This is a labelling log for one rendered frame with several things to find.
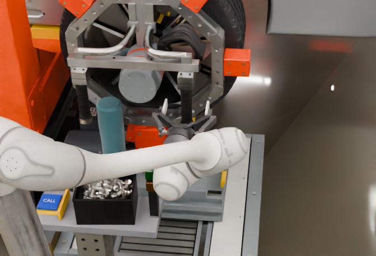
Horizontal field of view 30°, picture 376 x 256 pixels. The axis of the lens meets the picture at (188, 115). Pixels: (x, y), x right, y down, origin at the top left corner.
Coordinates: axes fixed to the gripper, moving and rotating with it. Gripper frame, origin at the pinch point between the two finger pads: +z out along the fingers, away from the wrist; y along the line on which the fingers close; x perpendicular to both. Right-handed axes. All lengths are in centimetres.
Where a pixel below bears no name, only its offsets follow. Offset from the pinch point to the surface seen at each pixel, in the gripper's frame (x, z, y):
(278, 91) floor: -83, 131, 30
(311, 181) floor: -83, 61, 47
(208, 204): -69, 26, 4
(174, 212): -71, 22, -10
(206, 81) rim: -10.1, 28.8, 3.2
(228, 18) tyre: 16.4, 28.7, 10.9
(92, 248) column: -52, -17, -33
